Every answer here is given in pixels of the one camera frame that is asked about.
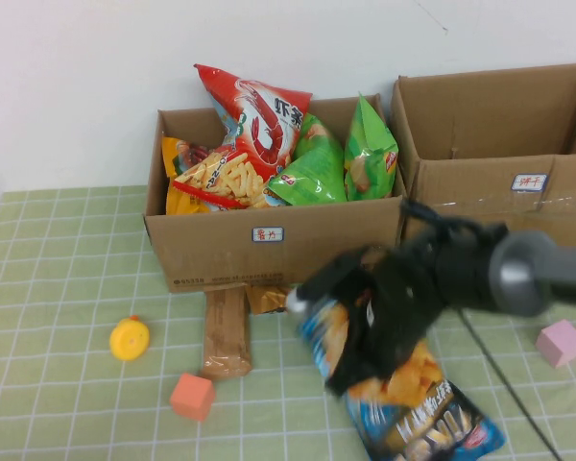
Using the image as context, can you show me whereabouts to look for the long brown wafer package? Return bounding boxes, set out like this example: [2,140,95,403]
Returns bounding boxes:
[200,283,253,381]

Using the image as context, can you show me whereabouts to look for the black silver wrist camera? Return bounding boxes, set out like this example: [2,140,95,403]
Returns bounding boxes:
[286,254,371,316]

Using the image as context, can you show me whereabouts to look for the yellow rubber duck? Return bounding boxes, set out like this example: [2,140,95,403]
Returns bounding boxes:
[108,315,151,362]

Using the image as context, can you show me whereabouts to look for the cardboard box with chips label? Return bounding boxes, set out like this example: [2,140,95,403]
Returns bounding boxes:
[142,93,407,294]

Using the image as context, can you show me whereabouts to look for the orange foam cube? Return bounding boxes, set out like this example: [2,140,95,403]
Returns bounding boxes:
[169,373,216,423]

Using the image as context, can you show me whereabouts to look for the green potato chips bag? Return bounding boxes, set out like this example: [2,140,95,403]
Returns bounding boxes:
[263,141,348,207]
[292,112,345,159]
[343,92,398,202]

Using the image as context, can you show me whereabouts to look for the green checked tablecloth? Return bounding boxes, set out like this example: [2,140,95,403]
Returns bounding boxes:
[0,184,576,461]

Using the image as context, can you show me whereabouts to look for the red shrimp stick bag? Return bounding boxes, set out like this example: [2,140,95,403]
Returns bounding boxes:
[193,63,314,182]

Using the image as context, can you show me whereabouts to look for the golden brown snack packet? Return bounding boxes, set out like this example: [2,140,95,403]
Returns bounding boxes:
[245,283,292,317]

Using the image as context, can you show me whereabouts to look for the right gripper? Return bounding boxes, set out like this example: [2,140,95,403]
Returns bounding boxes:
[324,243,451,399]

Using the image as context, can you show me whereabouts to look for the cardboard box with biscuit label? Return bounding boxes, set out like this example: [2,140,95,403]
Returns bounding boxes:
[389,60,576,254]

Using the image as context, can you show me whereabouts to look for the blue shrimp chips bag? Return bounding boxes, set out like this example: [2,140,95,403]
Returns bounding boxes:
[295,297,506,461]

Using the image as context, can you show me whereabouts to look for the yellow crinkle fries bag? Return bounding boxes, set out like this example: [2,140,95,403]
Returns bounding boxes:
[172,148,270,210]

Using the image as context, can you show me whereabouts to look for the pink foam cube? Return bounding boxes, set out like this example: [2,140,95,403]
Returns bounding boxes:
[535,319,576,370]

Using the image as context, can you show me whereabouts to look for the orange snack bag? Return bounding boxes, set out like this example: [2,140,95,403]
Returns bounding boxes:
[161,136,212,216]

